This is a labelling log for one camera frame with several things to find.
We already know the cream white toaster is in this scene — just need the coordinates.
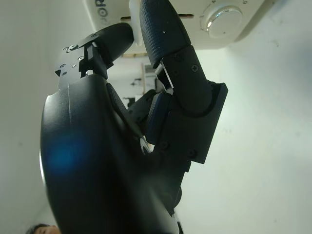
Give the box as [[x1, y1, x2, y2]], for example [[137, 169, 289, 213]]
[[81, 0, 266, 59]]

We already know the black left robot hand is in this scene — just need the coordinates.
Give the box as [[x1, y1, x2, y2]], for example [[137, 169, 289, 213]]
[[39, 0, 229, 234]]

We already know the white toaster lever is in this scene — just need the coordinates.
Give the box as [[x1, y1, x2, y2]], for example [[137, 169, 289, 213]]
[[127, 0, 144, 47]]

